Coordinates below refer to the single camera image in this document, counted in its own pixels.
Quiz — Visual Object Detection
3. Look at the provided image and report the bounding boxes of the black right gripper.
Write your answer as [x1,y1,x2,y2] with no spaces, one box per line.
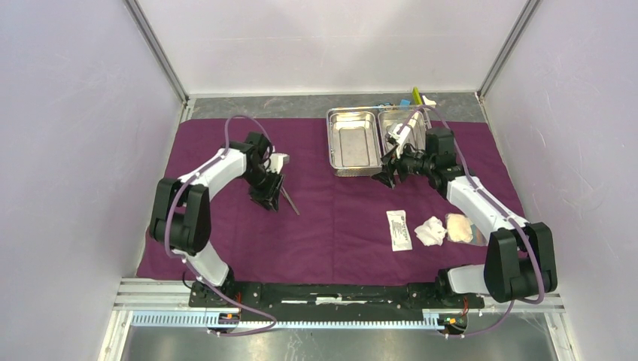
[371,138,434,190]

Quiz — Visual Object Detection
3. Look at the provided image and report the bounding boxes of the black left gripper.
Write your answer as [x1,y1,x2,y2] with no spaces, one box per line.
[241,165,285,213]

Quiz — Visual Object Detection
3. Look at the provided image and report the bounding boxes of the steel forceps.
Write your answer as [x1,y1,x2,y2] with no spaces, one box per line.
[281,187,300,216]

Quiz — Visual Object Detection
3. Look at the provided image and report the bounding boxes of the steel two-compartment tray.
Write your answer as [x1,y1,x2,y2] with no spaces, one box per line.
[327,105,432,177]

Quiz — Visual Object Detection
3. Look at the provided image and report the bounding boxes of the green suture packet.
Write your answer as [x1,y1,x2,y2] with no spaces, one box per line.
[386,210,412,252]

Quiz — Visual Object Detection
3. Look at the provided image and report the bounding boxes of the maroon cloth wrap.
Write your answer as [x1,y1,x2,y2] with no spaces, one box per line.
[166,118,486,286]

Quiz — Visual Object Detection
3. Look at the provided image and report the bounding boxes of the white gauze packet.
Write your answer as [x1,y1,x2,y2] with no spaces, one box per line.
[415,217,447,247]

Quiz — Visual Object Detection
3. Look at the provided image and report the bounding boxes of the white gauze pad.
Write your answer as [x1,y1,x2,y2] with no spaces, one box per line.
[445,214,488,247]

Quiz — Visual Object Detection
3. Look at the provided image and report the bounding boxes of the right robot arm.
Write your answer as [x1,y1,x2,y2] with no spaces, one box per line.
[374,124,557,307]

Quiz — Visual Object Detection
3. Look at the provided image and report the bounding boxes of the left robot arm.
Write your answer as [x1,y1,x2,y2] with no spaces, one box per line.
[149,132,290,307]

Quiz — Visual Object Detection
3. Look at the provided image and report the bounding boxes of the yellow-green plastic block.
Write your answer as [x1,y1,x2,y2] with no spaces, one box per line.
[412,86,424,105]

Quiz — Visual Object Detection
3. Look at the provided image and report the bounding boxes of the white plastic block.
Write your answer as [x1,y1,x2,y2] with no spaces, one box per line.
[420,94,437,108]

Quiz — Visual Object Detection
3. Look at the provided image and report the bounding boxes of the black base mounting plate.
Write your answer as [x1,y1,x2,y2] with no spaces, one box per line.
[220,281,485,323]

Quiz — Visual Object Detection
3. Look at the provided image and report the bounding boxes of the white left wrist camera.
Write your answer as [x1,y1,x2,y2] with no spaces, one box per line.
[266,153,290,174]

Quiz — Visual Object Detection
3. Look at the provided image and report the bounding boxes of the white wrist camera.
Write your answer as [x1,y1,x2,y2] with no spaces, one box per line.
[266,153,290,174]
[385,123,413,152]

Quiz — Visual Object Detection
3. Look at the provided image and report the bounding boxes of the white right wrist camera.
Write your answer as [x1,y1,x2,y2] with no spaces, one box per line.
[385,123,413,152]

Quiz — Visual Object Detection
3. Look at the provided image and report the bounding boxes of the aluminium front frame rail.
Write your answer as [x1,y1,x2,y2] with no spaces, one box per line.
[99,278,580,360]

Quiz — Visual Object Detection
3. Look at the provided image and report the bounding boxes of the aluminium frame rail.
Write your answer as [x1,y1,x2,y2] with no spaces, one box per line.
[123,0,196,278]
[99,278,580,360]

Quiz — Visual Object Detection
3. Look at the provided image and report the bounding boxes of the aluminium frame rail left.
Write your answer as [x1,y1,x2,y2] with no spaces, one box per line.
[123,0,196,278]

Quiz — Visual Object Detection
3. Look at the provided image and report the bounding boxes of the aluminium frame post right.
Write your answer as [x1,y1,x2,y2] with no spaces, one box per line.
[476,0,542,103]

